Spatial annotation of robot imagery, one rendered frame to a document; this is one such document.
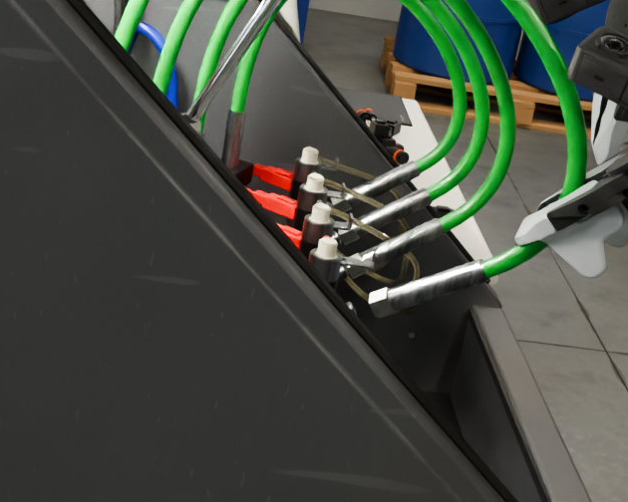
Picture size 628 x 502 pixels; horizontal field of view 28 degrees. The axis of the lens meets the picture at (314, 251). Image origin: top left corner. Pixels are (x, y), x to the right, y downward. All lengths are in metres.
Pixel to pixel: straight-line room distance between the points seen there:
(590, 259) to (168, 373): 0.33
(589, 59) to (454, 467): 0.28
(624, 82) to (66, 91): 0.37
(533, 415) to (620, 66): 0.49
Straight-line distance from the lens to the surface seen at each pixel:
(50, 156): 0.66
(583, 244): 0.89
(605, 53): 0.84
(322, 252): 1.05
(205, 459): 0.74
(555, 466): 1.17
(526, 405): 1.26
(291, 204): 1.22
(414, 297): 0.96
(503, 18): 5.84
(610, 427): 3.35
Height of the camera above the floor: 1.52
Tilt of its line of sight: 22 degrees down
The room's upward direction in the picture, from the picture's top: 10 degrees clockwise
